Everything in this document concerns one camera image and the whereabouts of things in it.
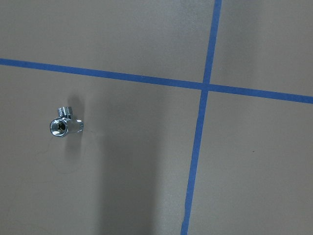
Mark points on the chrome metal pipe fitting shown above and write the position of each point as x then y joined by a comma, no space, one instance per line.
65,123

